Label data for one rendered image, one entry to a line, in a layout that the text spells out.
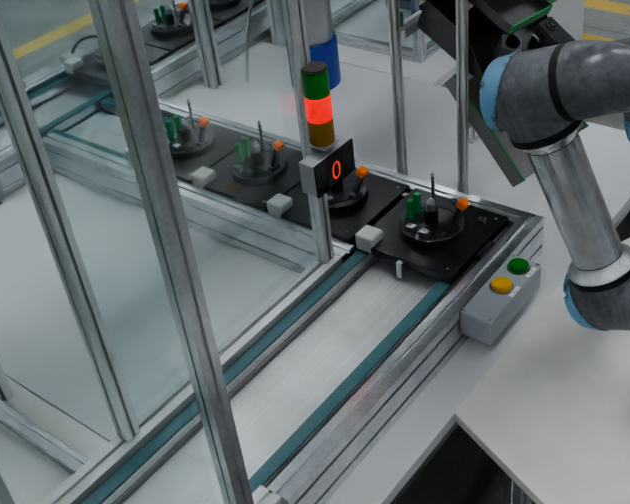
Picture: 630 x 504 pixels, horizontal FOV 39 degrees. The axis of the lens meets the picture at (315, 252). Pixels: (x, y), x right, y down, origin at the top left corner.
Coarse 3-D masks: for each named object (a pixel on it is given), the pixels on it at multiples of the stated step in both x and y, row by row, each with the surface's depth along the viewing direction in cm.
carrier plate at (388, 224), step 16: (400, 208) 202; (480, 208) 199; (384, 224) 198; (480, 224) 194; (496, 224) 193; (384, 240) 193; (400, 240) 192; (464, 240) 190; (480, 240) 190; (384, 256) 190; (400, 256) 188; (416, 256) 188; (432, 256) 187; (448, 256) 186; (464, 256) 186; (432, 272) 184; (448, 272) 182
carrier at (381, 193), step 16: (352, 176) 211; (368, 176) 214; (336, 192) 206; (368, 192) 208; (384, 192) 208; (400, 192) 207; (336, 208) 202; (352, 208) 203; (368, 208) 203; (384, 208) 203; (336, 224) 200; (352, 224) 199; (368, 224) 199; (352, 240) 196
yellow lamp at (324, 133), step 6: (330, 120) 168; (312, 126) 168; (318, 126) 167; (324, 126) 168; (330, 126) 168; (312, 132) 169; (318, 132) 168; (324, 132) 168; (330, 132) 169; (312, 138) 170; (318, 138) 169; (324, 138) 169; (330, 138) 170; (312, 144) 171; (318, 144) 170; (324, 144) 170; (330, 144) 170
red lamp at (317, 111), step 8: (328, 96) 165; (312, 104) 165; (320, 104) 165; (328, 104) 166; (312, 112) 166; (320, 112) 166; (328, 112) 167; (312, 120) 167; (320, 120) 167; (328, 120) 167
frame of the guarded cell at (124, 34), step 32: (128, 0) 82; (128, 32) 84; (128, 64) 85; (128, 96) 86; (160, 128) 90; (160, 160) 92; (160, 192) 93; (160, 224) 96; (192, 256) 101; (192, 288) 103; (192, 320) 104; (192, 352) 108; (224, 384) 113; (224, 416) 116; (224, 448) 118; (224, 480) 123
